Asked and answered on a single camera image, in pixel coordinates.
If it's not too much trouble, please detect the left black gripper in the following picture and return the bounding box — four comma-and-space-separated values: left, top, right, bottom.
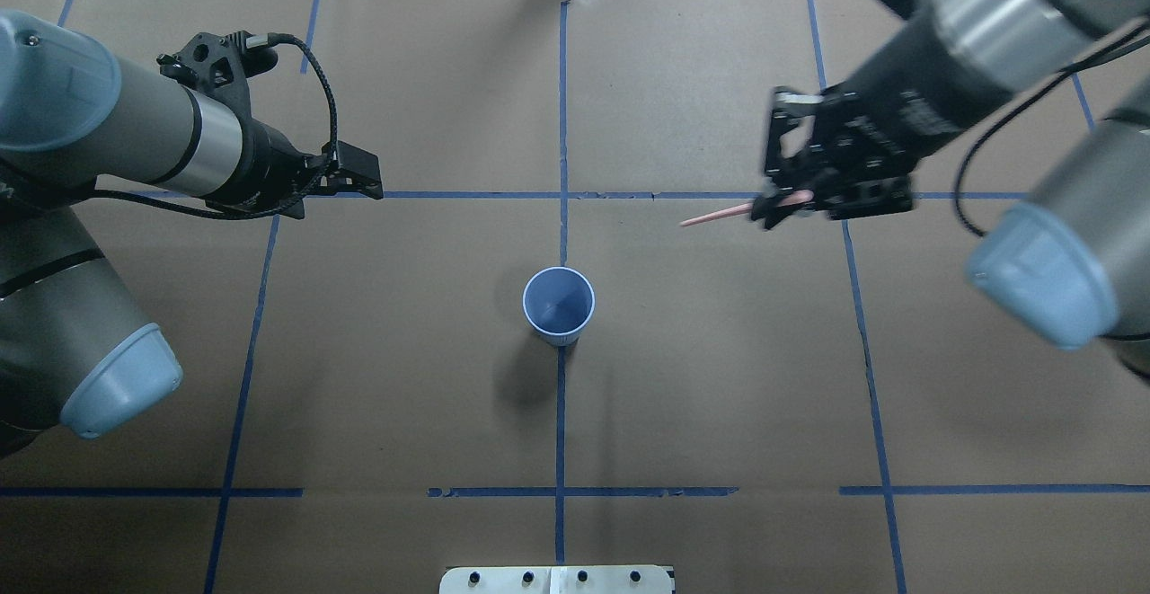
238, 122, 385, 217

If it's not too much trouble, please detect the right black camera cable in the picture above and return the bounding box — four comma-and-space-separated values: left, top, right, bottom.
952, 28, 1150, 240

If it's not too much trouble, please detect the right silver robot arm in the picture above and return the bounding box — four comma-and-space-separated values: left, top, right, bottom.
748, 0, 1147, 378

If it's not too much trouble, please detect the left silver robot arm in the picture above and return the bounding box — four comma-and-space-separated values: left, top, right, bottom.
1, 9, 383, 457

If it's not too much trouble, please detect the pink chopstick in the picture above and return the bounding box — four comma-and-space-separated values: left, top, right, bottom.
679, 190, 814, 227

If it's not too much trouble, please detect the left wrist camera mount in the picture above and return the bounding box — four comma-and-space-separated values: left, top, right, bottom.
156, 31, 279, 118

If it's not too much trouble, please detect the blue paper cup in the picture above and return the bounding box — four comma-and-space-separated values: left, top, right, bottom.
521, 267, 596, 348

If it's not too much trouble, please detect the white mounting post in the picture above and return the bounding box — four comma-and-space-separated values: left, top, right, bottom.
438, 564, 677, 593

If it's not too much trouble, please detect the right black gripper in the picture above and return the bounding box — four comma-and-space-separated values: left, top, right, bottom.
750, 28, 967, 231

